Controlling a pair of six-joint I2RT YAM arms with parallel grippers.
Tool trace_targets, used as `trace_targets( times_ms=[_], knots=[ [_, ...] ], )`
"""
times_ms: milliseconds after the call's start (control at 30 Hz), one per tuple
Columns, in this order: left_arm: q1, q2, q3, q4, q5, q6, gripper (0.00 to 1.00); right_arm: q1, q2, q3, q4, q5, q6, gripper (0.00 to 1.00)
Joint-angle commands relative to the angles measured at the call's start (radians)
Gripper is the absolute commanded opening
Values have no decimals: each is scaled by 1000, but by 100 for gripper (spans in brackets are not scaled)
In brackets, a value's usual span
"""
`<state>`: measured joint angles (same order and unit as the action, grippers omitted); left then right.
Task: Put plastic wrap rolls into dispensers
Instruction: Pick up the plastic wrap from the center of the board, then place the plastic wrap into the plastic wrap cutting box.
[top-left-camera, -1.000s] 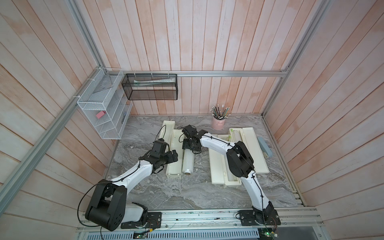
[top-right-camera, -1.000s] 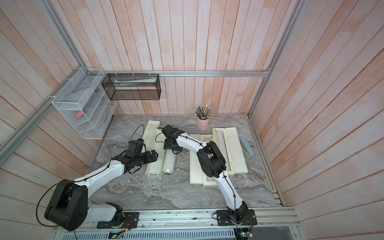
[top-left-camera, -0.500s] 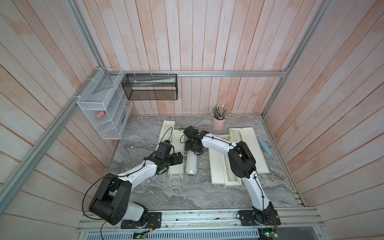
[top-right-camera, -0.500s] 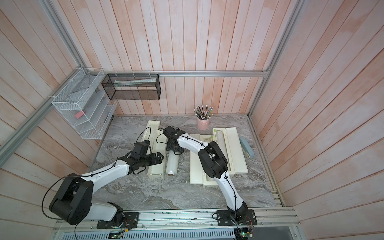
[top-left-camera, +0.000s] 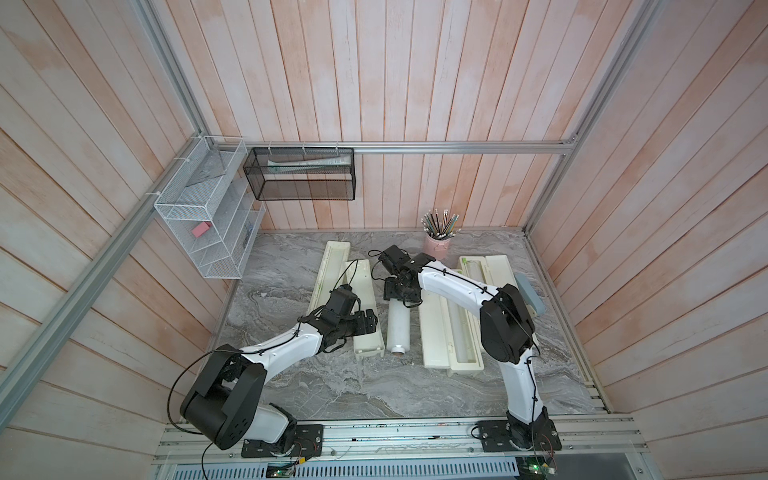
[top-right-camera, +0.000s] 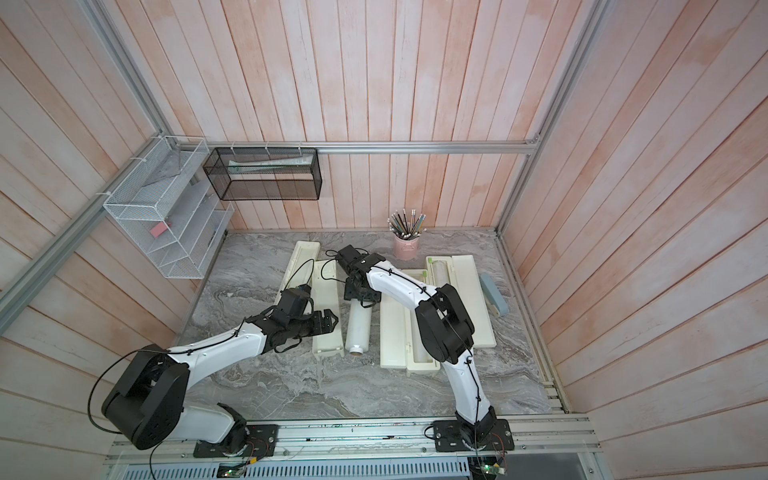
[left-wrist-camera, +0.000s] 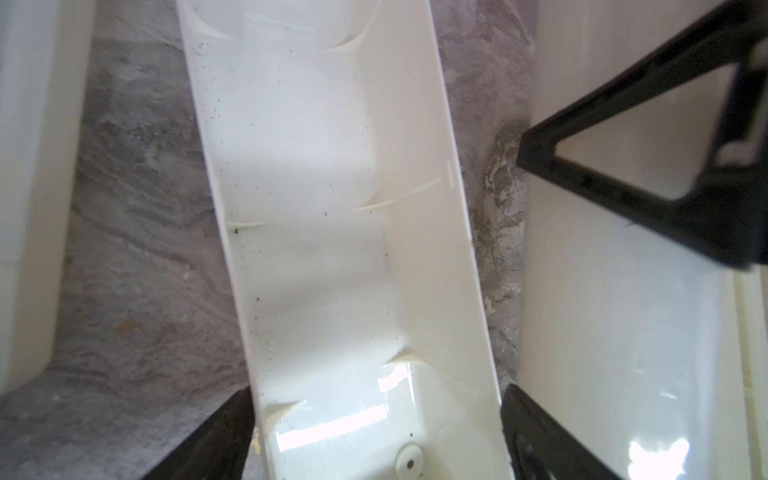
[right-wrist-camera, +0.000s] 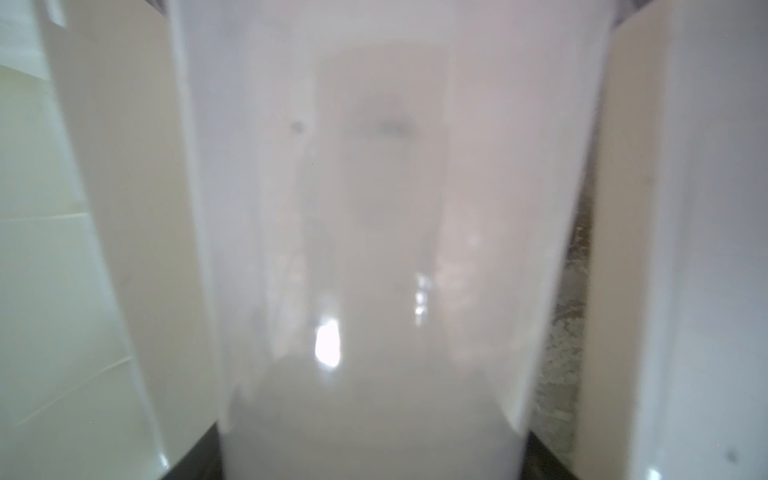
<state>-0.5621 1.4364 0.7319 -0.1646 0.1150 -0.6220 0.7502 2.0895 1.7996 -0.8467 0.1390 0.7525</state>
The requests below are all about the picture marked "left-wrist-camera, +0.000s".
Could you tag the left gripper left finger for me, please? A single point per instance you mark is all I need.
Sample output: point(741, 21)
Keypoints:
point(217, 449)

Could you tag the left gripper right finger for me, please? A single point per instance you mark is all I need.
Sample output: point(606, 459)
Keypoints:
point(540, 448)

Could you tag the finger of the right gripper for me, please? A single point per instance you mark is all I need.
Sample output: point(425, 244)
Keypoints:
point(657, 112)

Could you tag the cream dispenser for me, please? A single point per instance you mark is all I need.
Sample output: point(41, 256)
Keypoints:
point(336, 183)

